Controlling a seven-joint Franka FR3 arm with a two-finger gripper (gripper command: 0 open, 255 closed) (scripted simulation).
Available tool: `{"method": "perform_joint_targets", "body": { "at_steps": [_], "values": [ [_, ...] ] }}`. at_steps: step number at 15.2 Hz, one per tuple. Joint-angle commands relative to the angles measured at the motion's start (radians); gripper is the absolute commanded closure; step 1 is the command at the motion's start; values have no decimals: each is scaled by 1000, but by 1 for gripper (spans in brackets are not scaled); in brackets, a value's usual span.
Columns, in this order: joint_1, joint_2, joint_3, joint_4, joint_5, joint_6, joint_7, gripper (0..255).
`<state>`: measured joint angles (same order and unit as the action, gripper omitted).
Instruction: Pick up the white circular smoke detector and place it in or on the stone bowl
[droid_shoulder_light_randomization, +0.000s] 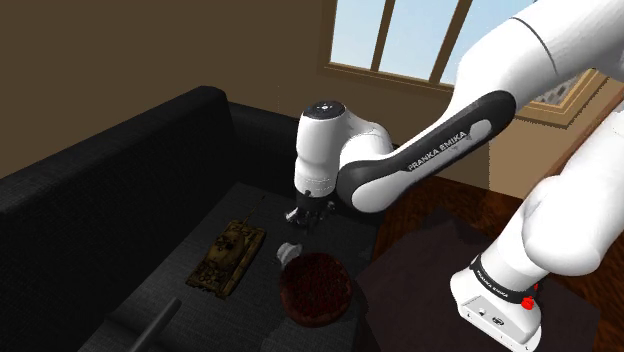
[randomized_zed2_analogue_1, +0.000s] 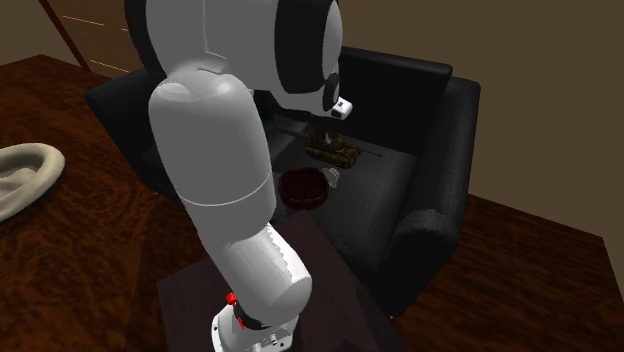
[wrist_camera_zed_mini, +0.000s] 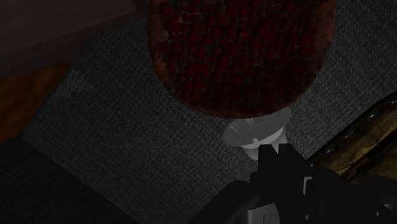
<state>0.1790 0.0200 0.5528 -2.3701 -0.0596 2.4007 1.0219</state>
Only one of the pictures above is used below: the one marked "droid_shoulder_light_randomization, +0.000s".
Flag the small white crumpled object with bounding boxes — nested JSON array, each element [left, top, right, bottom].
[[276, 242, 304, 268]]

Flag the framed wall picture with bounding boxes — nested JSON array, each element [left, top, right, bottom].
[[514, 68, 611, 129]]

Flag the wooden framed window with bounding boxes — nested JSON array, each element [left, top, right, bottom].
[[316, 0, 537, 95]]

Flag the dark robot stand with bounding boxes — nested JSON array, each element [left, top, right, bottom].
[[354, 206, 602, 352]]

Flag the olive toy tank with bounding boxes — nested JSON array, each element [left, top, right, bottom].
[[185, 195, 267, 300]]

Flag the black sofa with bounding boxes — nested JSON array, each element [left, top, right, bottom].
[[0, 85, 401, 352]]

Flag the dark grey cylinder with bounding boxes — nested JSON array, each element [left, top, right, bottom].
[[125, 297, 183, 352]]

